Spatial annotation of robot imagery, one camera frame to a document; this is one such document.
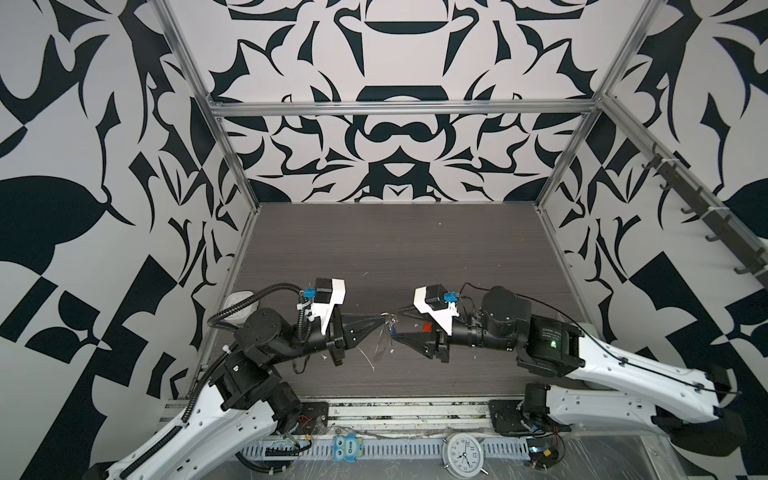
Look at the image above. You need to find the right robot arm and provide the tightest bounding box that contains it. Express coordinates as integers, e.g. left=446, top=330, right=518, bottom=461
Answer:
left=390, top=285, right=747, bottom=457

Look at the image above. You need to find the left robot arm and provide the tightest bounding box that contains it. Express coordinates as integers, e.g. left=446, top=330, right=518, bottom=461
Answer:
left=84, top=306, right=391, bottom=479

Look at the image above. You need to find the white alarm clock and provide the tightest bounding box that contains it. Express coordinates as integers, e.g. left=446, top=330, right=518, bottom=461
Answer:
left=442, top=432, right=485, bottom=479

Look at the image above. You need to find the small circuit board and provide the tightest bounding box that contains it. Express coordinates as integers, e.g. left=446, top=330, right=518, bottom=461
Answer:
left=526, top=435, right=566, bottom=470

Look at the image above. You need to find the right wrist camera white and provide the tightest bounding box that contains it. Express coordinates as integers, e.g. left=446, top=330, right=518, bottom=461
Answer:
left=413, top=284, right=460, bottom=336

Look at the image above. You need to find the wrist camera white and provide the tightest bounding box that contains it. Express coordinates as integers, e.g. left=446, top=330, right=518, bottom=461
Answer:
left=413, top=284, right=460, bottom=336
left=297, top=278, right=346, bottom=334

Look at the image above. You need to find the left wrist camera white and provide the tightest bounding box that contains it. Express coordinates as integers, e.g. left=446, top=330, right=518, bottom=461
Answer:
left=297, top=278, right=346, bottom=334

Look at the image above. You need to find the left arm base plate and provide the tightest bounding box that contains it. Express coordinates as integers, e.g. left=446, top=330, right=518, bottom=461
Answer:
left=291, top=401, right=330, bottom=436

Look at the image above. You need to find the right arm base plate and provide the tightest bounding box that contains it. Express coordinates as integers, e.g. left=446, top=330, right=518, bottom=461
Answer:
left=488, top=399, right=537, bottom=437

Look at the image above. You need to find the white round wall device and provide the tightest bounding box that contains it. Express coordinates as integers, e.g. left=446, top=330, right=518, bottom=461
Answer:
left=224, top=291, right=259, bottom=324

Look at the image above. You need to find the white slotted cable duct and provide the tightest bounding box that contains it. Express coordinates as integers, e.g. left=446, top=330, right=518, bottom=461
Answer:
left=242, top=438, right=530, bottom=462

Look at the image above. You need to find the black corrugated cable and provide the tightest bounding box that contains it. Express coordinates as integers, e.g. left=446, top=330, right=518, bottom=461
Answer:
left=207, top=283, right=307, bottom=332

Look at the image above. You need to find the black wall hook rail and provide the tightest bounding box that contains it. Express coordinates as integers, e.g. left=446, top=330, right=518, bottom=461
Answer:
left=643, top=142, right=767, bottom=290

